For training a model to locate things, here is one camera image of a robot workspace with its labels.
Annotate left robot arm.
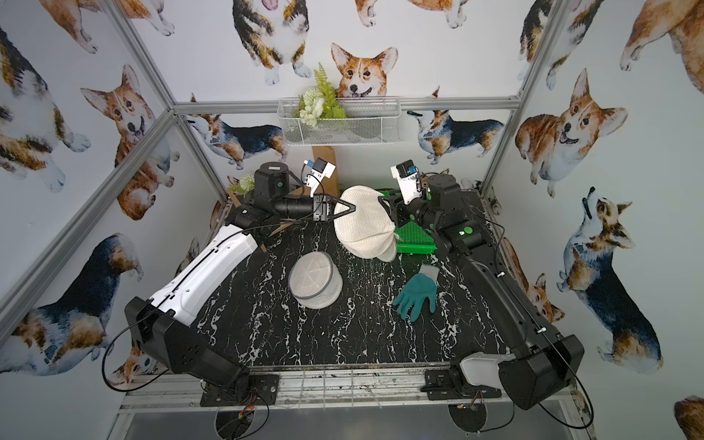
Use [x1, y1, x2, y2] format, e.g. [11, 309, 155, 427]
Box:
[125, 159, 341, 390]

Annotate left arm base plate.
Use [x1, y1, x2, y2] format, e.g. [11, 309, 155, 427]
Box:
[200, 373, 281, 407]

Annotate teal rubber glove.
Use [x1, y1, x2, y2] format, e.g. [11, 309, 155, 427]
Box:
[392, 265, 439, 323]

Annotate white wire wall basket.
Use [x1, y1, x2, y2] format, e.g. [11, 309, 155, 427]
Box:
[277, 97, 402, 146]

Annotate artificial flower plant in pot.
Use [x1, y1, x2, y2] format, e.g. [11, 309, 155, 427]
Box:
[227, 174, 255, 195]

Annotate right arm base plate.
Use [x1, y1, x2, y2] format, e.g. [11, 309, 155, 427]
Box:
[420, 367, 502, 401]

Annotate green plastic basket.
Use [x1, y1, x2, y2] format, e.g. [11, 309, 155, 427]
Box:
[379, 189, 436, 255]

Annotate artificial fern and white flowers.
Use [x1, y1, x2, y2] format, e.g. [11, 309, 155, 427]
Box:
[293, 64, 347, 128]

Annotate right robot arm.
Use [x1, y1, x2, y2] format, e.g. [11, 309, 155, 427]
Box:
[378, 174, 585, 410]

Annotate wooden shelf stand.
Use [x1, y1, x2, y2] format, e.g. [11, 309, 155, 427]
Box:
[225, 159, 355, 235]

